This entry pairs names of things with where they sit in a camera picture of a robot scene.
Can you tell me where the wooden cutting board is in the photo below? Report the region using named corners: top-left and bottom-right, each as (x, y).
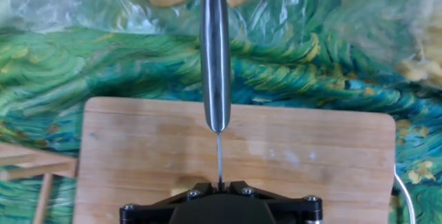
top-left (72, 95), bottom-right (397, 224)

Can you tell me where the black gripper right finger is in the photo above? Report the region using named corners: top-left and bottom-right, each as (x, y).
top-left (221, 178), bottom-right (324, 224)

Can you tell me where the painted landscape tablecloth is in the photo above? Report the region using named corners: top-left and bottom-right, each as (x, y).
top-left (0, 0), bottom-right (442, 224)

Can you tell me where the bag of chopped potato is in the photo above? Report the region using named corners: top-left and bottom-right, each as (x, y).
top-left (393, 0), bottom-right (442, 90)

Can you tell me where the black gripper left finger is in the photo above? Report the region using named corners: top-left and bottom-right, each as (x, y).
top-left (119, 178), bottom-right (219, 224)

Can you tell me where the clear plastic bag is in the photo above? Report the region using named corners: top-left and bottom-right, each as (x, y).
top-left (0, 0), bottom-right (442, 45)

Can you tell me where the steel cleaver knife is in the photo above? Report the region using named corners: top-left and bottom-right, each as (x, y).
top-left (199, 0), bottom-right (232, 192)

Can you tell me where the wooden peg rack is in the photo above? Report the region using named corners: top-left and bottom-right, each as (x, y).
top-left (0, 142), bottom-right (79, 224)

